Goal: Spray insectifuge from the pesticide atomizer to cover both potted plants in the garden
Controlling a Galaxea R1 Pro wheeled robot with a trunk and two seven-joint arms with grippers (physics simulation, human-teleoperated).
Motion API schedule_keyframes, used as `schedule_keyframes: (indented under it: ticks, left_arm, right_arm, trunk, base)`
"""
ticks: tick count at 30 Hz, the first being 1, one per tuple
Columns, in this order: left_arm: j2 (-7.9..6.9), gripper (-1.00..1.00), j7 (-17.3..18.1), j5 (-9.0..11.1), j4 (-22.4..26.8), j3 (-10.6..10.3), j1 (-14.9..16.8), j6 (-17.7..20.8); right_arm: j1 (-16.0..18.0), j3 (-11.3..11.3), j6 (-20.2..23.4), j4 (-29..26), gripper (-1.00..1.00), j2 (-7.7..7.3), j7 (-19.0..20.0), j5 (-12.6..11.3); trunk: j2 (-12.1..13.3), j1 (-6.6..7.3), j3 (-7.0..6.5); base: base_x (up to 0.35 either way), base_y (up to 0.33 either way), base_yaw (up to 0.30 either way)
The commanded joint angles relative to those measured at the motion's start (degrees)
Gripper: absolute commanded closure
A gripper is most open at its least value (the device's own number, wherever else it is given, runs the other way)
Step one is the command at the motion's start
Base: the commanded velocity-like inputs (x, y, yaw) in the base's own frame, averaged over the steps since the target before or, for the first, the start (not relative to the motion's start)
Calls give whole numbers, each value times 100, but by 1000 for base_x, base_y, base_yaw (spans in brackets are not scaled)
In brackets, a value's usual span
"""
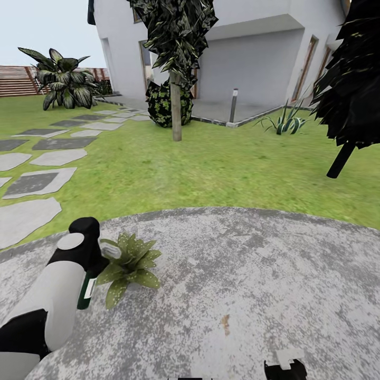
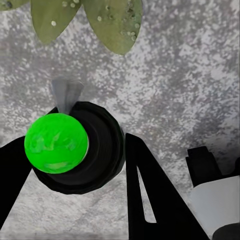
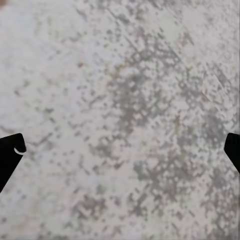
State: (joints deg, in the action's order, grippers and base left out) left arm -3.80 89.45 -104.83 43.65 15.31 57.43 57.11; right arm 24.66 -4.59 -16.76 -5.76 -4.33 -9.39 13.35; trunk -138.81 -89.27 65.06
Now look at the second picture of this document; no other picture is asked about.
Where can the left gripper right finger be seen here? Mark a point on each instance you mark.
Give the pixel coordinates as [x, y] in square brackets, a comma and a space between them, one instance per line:
[174, 220]

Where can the insectifuge atomizer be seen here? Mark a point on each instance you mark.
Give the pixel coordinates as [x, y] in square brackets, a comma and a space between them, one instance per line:
[78, 147]

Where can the pot plant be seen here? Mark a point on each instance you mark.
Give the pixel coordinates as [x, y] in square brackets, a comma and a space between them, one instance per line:
[114, 26]

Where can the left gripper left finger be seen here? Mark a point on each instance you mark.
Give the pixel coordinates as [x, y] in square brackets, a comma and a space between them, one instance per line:
[15, 168]

